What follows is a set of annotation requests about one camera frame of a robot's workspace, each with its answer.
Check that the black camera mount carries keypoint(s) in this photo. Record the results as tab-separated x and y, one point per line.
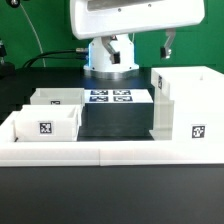
6	68

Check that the white marker tag sheet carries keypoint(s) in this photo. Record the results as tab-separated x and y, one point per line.
117	96

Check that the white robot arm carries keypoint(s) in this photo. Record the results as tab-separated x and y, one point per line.
99	65

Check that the white drawer cabinet box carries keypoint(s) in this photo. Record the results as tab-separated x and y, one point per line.
188	104

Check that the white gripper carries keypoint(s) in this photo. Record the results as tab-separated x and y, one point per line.
99	18

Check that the white U-shaped border frame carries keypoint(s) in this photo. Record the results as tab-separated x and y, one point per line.
103	153

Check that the white drawer tray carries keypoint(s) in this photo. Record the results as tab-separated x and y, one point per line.
58	96
48	123

